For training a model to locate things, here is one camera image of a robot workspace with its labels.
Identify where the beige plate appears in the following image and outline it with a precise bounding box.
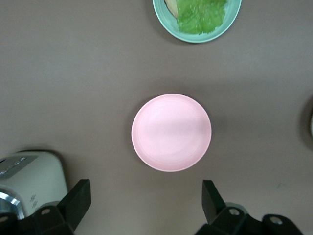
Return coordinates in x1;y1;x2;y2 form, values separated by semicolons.
307;107;313;140

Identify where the brown bread slice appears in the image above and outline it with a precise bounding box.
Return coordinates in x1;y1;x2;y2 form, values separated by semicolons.
164;0;179;17

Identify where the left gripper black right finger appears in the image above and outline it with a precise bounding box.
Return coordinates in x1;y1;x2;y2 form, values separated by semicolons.
195;180;264;235

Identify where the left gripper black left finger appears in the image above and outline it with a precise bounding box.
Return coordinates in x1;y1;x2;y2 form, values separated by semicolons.
17;179;91;235

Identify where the green plate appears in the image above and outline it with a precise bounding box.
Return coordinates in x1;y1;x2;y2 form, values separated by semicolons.
152;0;243;44

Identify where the pink plate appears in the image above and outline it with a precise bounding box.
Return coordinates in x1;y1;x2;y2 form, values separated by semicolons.
131;93;212;173

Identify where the beige toaster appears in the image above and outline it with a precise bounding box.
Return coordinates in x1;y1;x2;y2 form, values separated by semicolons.
0;150;68;220

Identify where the green lettuce leaf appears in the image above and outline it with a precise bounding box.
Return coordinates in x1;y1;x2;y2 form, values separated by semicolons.
176;0;228;35

